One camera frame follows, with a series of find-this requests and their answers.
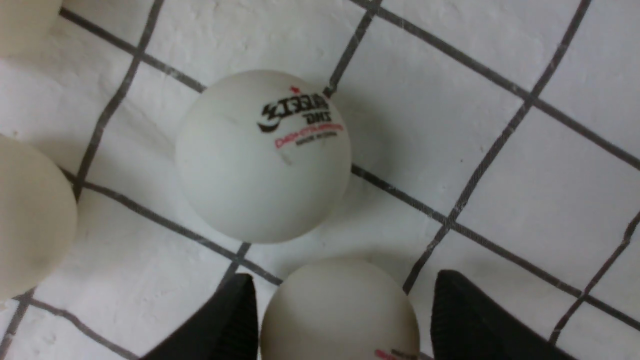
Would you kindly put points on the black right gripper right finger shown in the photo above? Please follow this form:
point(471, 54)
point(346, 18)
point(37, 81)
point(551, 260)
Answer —
point(466, 324)

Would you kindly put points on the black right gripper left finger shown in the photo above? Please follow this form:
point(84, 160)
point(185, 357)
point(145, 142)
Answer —
point(226, 327)

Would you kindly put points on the white ball with logo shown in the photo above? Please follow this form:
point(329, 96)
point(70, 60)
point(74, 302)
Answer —
point(38, 217)

